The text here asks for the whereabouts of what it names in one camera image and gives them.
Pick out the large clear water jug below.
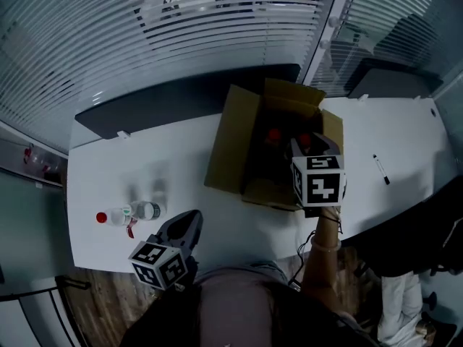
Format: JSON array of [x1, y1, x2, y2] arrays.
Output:
[[22, 143, 64, 184]]

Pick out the brown cardboard box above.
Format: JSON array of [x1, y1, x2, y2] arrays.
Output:
[[203, 77, 344, 212]]

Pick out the black marker pen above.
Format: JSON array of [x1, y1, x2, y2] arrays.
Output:
[[372, 153, 391, 186]]

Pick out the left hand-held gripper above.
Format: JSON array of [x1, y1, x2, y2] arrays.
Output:
[[128, 209, 205, 291]]

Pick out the person's legs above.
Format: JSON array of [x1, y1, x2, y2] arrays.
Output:
[[202, 260, 286, 285]]

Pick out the person's torso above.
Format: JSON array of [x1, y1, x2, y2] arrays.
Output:
[[119, 269, 377, 347]]

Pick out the black wrist band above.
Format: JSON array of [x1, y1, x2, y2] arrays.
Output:
[[320, 213, 343, 233]]

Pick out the clear plastic bottle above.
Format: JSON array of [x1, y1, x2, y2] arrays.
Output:
[[122, 200, 167, 222]]

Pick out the long dark desk divider panel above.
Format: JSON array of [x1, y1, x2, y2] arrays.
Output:
[[74, 63, 302, 141]]

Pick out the black cable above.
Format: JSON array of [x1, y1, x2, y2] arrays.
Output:
[[288, 229, 316, 289]]

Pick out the pale wrist bangle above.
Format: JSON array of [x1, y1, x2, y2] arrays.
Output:
[[310, 237, 342, 252]]

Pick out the whiteboard on black stand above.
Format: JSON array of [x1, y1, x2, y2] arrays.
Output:
[[0, 276, 91, 347]]

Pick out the person's right forearm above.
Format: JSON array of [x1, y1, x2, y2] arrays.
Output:
[[300, 207, 343, 303]]

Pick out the white table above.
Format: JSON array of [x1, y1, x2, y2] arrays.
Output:
[[66, 96, 453, 274]]

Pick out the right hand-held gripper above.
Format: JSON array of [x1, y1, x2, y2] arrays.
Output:
[[290, 132, 347, 218]]

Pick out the short dark desk divider panel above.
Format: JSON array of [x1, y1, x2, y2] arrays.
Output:
[[347, 58, 444, 100]]

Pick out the black office chair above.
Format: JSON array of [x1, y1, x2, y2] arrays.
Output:
[[341, 179, 463, 278]]

